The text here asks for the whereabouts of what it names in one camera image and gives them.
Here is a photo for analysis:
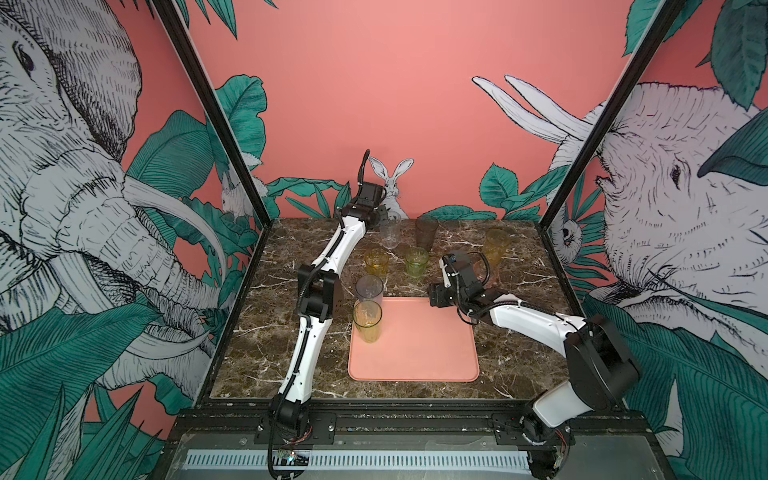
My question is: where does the short yellow tumbler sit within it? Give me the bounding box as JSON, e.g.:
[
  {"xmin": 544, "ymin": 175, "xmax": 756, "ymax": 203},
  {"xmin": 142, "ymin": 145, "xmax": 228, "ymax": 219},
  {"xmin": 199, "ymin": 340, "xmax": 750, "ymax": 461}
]
[{"xmin": 364, "ymin": 247, "xmax": 390, "ymax": 280}]

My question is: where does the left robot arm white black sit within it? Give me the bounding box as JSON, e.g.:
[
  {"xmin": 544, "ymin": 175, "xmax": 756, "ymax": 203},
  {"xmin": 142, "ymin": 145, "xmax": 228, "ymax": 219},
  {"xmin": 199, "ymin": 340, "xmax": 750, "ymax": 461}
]
[{"xmin": 270, "ymin": 181, "xmax": 386, "ymax": 437}]

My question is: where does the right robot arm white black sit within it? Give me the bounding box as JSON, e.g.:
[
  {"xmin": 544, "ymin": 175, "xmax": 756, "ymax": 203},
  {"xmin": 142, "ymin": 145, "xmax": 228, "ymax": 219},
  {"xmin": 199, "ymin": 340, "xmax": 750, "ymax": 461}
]
[{"xmin": 428, "ymin": 251, "xmax": 642, "ymax": 446}]

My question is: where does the tall dark grey tumbler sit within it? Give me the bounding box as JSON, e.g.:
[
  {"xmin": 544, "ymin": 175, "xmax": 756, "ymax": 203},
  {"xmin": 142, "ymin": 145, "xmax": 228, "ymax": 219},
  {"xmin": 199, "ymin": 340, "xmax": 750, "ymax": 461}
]
[{"xmin": 415, "ymin": 214, "xmax": 439, "ymax": 252}]

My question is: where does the tall blue-grey clear tumbler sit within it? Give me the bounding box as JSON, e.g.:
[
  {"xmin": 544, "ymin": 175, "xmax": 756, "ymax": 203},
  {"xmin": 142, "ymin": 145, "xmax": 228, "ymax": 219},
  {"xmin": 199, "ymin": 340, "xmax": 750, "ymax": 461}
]
[{"xmin": 355, "ymin": 274, "xmax": 384, "ymax": 305}]

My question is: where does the left black frame post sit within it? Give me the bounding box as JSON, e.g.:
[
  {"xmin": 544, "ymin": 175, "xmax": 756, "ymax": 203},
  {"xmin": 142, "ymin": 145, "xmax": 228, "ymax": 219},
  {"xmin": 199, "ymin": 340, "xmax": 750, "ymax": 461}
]
[{"xmin": 149, "ymin": 0, "xmax": 272, "ymax": 226}]

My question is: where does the black frame post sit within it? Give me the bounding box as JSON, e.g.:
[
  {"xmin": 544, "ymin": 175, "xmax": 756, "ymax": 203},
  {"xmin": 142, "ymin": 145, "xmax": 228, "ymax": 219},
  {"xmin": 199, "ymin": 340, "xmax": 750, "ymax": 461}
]
[
  {"xmin": 149, "ymin": 0, "xmax": 272, "ymax": 226},
  {"xmin": 539, "ymin": 0, "xmax": 688, "ymax": 229}
]

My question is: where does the right black frame post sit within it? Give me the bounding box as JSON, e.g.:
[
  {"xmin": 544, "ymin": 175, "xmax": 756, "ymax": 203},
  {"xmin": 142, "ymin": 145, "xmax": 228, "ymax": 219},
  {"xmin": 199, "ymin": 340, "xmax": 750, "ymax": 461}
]
[{"xmin": 539, "ymin": 0, "xmax": 688, "ymax": 229}]

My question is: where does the tall yellow tumbler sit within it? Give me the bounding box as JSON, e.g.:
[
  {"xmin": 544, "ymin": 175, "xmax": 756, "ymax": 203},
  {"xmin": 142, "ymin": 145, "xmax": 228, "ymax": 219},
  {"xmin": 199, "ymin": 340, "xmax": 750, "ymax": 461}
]
[{"xmin": 482, "ymin": 228, "xmax": 511, "ymax": 268}]

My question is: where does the pink plastic tray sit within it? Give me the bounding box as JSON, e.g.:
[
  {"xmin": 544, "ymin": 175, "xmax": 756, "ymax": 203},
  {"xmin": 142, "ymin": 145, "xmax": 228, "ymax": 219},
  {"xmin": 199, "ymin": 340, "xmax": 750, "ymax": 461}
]
[{"xmin": 348, "ymin": 297, "xmax": 479, "ymax": 382}]

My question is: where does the short green tumbler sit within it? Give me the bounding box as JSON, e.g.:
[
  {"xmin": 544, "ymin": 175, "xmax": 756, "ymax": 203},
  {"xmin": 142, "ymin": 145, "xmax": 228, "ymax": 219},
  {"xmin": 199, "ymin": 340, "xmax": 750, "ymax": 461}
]
[{"xmin": 404, "ymin": 246, "xmax": 430, "ymax": 279}]

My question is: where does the white perforated strip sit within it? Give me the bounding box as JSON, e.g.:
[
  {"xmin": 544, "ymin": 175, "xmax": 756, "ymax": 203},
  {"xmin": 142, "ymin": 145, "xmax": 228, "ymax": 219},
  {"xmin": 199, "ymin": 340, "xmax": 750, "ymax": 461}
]
[{"xmin": 182, "ymin": 449, "xmax": 530, "ymax": 474}]

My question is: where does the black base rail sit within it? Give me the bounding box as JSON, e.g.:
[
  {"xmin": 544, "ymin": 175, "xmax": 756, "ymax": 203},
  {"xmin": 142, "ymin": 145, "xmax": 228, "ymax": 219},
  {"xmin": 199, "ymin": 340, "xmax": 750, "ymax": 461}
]
[{"xmin": 163, "ymin": 399, "xmax": 658, "ymax": 454}]

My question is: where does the tall light green tumbler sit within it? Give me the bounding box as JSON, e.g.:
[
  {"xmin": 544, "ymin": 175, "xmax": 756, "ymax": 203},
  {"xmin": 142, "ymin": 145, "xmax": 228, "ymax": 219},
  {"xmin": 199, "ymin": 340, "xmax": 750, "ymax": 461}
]
[{"xmin": 353, "ymin": 300, "xmax": 383, "ymax": 343}]

